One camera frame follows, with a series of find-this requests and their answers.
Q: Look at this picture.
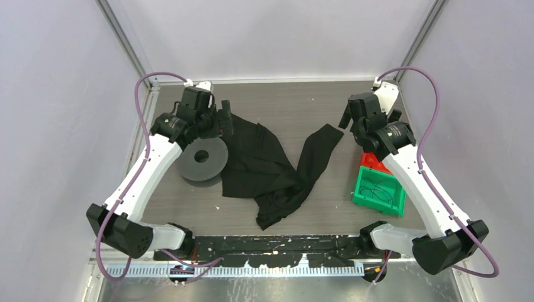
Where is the grey plastic cable spool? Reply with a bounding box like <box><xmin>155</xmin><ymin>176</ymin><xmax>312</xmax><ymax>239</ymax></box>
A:
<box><xmin>176</xmin><ymin>138</ymin><xmax>229</xmax><ymax>187</ymax></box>

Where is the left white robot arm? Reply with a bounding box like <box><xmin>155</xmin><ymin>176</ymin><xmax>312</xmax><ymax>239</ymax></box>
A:
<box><xmin>86</xmin><ymin>81</ymin><xmax>234</xmax><ymax>260</ymax></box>

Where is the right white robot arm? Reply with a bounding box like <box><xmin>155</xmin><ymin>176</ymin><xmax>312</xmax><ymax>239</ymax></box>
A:
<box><xmin>339</xmin><ymin>92</ymin><xmax>489</xmax><ymax>275</ymax></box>

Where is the red plastic bin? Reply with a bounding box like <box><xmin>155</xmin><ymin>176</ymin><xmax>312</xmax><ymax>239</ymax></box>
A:
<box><xmin>360</xmin><ymin>153</ymin><xmax>391</xmax><ymax>174</ymax></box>

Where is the black cloth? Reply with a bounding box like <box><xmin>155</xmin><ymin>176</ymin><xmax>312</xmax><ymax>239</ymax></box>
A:
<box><xmin>220</xmin><ymin>115</ymin><xmax>343</xmax><ymax>230</ymax></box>

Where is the green plastic bin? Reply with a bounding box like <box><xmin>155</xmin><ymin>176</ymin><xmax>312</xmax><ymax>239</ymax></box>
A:
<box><xmin>352</xmin><ymin>166</ymin><xmax>406</xmax><ymax>217</ymax></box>

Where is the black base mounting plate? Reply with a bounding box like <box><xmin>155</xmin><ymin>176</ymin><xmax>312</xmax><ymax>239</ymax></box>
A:
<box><xmin>154</xmin><ymin>235</ymin><xmax>385</xmax><ymax>268</ymax></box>

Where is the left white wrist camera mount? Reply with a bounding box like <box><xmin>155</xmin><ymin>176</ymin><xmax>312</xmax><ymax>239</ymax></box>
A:
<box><xmin>183</xmin><ymin>79</ymin><xmax>213</xmax><ymax>92</ymax></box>

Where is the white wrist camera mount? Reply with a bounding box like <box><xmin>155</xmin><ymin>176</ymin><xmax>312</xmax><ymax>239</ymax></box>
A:
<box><xmin>183</xmin><ymin>79</ymin><xmax>213</xmax><ymax>92</ymax></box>
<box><xmin>372</xmin><ymin>77</ymin><xmax>399</xmax><ymax>115</ymax></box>

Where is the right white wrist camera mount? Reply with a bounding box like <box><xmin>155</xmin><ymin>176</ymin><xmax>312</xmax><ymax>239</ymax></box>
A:
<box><xmin>372</xmin><ymin>77</ymin><xmax>399</xmax><ymax>115</ymax></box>

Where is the thin black wire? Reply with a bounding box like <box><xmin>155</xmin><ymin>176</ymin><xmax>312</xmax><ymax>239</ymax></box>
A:
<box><xmin>359</xmin><ymin>177</ymin><xmax>397</xmax><ymax>205</ymax></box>

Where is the white slotted cable duct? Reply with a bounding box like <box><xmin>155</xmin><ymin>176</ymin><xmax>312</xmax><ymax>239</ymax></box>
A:
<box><xmin>125</xmin><ymin>263</ymin><xmax>365</xmax><ymax>278</ymax></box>

